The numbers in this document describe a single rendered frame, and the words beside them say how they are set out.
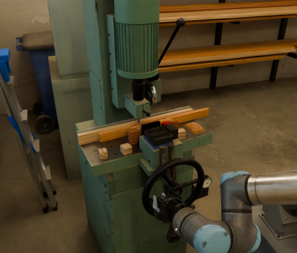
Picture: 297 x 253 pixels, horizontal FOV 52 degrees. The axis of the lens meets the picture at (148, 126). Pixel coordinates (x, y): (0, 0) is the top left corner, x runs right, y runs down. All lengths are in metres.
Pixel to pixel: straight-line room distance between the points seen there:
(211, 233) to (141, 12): 0.79
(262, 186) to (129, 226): 0.82
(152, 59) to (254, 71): 3.59
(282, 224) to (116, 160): 0.75
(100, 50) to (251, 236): 0.98
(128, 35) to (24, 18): 2.48
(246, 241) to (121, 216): 0.70
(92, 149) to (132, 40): 0.49
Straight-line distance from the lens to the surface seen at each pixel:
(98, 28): 1.42
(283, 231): 1.51
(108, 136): 1.40
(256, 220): 1.59
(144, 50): 1.23
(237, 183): 0.96
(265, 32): 4.66
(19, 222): 2.42
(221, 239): 0.89
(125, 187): 1.39
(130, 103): 1.39
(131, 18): 1.20
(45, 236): 2.27
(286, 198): 0.90
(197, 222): 0.90
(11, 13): 3.61
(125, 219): 1.52
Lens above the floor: 1.64
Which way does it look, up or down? 29 degrees down
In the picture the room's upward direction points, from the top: straight up
